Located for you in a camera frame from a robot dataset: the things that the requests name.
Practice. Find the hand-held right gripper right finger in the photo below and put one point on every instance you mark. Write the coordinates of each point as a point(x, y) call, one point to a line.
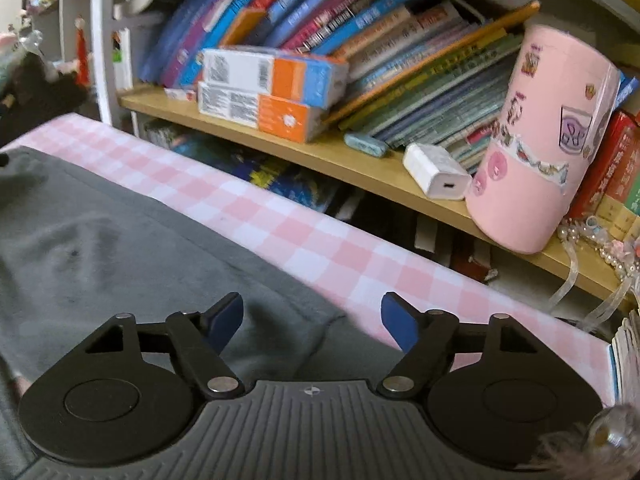
point(400, 320)

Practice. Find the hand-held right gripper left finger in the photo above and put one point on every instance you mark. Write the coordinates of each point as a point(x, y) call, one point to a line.
point(227, 322)

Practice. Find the grey fleece garment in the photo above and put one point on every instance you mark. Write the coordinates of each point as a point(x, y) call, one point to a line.
point(125, 260)

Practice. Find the pink cartoon checked table mat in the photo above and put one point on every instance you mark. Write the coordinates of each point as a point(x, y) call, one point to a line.
point(325, 245)

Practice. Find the blue glossy books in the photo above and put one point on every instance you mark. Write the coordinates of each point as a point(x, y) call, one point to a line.
point(260, 175)

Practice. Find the white charger plug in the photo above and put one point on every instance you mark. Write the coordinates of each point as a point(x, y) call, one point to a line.
point(432, 167)

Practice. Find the clear ribbon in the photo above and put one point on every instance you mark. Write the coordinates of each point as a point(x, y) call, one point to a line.
point(565, 285)

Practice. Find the blue eraser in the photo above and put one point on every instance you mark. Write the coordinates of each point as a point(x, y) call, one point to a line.
point(366, 144)

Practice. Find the wooden and white bookshelf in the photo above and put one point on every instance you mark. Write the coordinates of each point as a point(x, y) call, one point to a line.
point(300, 142)

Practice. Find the orange white box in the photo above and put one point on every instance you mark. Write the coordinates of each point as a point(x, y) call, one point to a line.
point(270, 117)
point(280, 72)

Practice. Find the stack of papers and notebooks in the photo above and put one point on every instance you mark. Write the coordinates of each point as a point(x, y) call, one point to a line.
point(627, 355)

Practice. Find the clear ball fur charm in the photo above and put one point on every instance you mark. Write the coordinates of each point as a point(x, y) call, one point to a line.
point(610, 432)

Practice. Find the pink sticker-covered cup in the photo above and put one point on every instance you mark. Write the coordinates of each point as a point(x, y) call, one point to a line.
point(540, 125)

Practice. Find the dark bag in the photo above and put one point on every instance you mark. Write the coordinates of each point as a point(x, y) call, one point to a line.
point(40, 95)

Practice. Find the row of colourful books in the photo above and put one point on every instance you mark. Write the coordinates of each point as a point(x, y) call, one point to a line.
point(350, 25)

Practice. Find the red tassel charm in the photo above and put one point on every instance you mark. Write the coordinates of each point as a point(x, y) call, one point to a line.
point(82, 60)

